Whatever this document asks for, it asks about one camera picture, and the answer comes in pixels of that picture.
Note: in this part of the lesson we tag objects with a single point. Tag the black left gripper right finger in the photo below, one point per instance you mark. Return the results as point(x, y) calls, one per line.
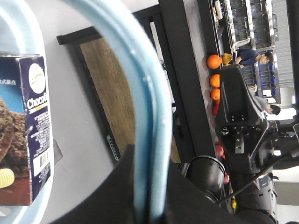
point(186, 205)

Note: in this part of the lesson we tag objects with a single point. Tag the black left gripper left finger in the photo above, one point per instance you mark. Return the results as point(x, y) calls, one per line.
point(112, 201)

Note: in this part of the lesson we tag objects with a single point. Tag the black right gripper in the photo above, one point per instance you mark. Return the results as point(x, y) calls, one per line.
point(244, 134)

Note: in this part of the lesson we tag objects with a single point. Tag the navy Danisa cookie box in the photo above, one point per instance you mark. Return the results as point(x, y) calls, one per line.
point(24, 129)

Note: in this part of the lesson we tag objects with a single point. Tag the light blue plastic basket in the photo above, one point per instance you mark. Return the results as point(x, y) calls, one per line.
point(149, 90)

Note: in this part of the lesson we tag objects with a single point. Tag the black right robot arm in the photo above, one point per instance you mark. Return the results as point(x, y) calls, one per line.
point(250, 191)

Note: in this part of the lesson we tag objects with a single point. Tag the orange fruit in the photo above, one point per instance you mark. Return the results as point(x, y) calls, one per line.
point(214, 61)
point(214, 80)
point(215, 94)

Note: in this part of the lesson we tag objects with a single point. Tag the person in grey shirt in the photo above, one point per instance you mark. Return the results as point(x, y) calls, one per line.
point(265, 106)

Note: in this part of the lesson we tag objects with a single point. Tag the yellow pear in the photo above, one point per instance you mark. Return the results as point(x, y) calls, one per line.
point(226, 58)

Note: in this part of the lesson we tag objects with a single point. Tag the person in navy shirt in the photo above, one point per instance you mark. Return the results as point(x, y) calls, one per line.
point(246, 57)

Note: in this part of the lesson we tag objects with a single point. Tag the black wooden produce stand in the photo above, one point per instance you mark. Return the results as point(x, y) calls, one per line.
point(176, 29)

